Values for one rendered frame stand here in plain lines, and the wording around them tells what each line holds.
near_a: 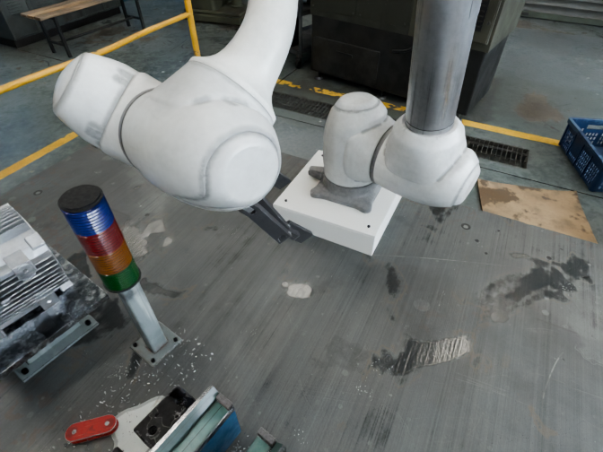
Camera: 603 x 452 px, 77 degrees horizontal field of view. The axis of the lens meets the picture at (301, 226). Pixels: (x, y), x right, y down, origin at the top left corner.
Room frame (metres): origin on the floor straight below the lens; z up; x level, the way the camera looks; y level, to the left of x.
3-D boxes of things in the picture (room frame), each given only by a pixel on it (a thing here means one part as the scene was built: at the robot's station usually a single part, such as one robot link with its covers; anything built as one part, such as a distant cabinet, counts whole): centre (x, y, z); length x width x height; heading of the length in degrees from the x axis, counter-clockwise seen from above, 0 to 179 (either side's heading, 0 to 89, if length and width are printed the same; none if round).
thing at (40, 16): (4.83, 2.38, 0.22); 1.40 x 0.33 x 0.43; 151
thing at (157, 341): (0.42, 0.32, 1.01); 0.08 x 0.08 x 0.42; 54
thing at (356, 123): (0.88, -0.14, 1.04); 0.18 x 0.16 x 0.22; 50
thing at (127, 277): (0.42, 0.32, 1.05); 0.06 x 0.06 x 0.04
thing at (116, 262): (0.42, 0.32, 1.10); 0.06 x 0.06 x 0.04
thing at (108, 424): (0.25, 0.38, 0.81); 0.09 x 0.03 x 0.02; 105
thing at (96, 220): (0.42, 0.32, 1.19); 0.06 x 0.06 x 0.04
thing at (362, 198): (0.89, -0.12, 0.90); 0.22 x 0.18 x 0.06; 63
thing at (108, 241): (0.42, 0.32, 1.14); 0.06 x 0.06 x 0.04
